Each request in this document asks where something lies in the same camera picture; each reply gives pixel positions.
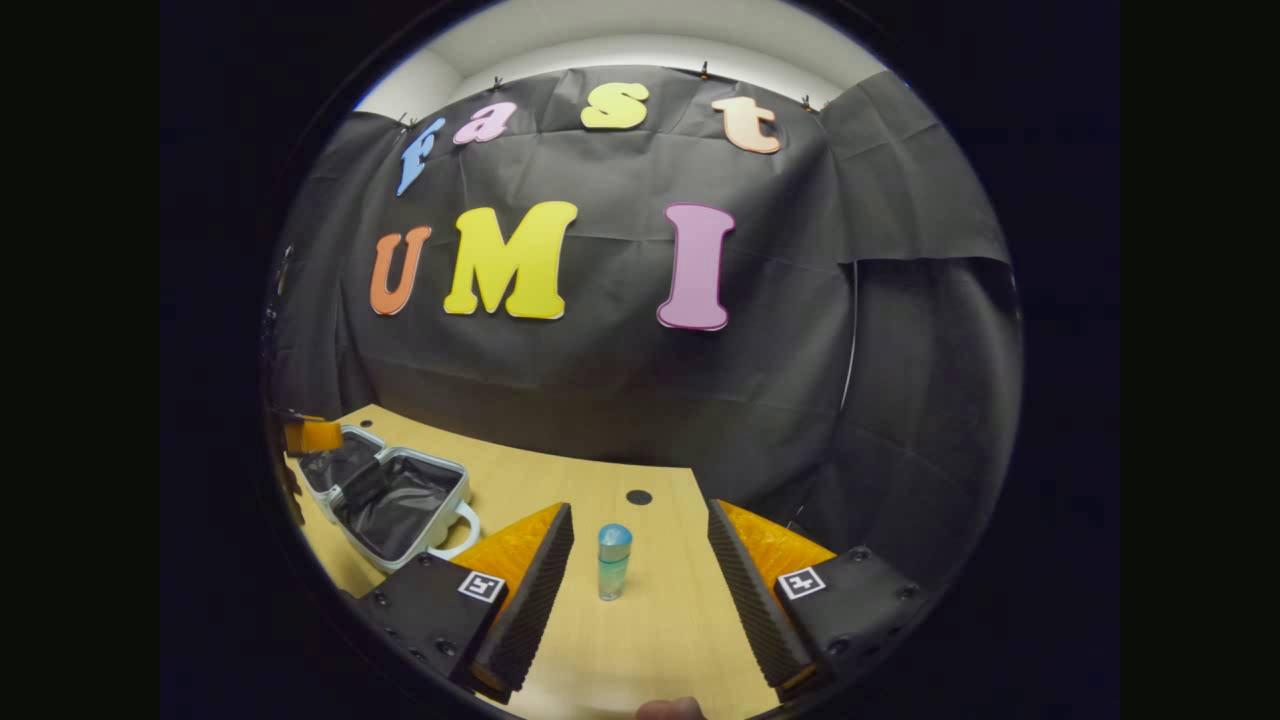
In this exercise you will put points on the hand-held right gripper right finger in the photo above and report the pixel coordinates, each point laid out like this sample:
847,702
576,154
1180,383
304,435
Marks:
752,600

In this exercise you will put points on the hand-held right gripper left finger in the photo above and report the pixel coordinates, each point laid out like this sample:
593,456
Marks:
530,610

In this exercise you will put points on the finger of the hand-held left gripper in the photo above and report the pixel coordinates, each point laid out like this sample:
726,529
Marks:
315,437

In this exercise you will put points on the blue capped clear bottle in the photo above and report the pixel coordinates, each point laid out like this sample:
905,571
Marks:
614,565

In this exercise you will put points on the light blue suitcase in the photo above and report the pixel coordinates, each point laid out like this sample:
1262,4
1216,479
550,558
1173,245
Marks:
400,505

